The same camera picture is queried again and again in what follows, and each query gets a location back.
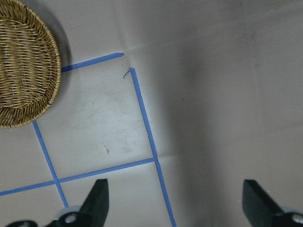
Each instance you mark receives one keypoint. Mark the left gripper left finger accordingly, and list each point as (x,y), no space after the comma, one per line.
(92,213)

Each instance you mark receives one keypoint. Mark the woven wicker basket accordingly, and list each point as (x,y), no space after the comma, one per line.
(30,65)

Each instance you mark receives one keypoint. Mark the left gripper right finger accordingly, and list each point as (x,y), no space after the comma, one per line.
(262,211)

